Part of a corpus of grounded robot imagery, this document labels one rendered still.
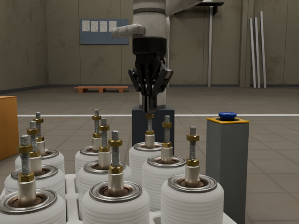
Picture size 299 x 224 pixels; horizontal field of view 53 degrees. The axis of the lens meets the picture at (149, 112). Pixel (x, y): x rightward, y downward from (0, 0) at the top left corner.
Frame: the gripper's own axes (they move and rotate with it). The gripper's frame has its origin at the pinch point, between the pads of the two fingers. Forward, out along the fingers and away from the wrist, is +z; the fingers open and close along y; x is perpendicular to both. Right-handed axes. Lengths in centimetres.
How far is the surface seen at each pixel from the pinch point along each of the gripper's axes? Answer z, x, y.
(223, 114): 2.3, -11.9, -11.4
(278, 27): -138, -829, 382
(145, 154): 10.4, 3.4, -2.6
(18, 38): -84, -188, 661
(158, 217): 17.5, 11.3, -15.2
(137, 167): 13.6, 4.4, -1.1
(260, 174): 35, -71, 11
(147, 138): 7.8, 0.9, -0.5
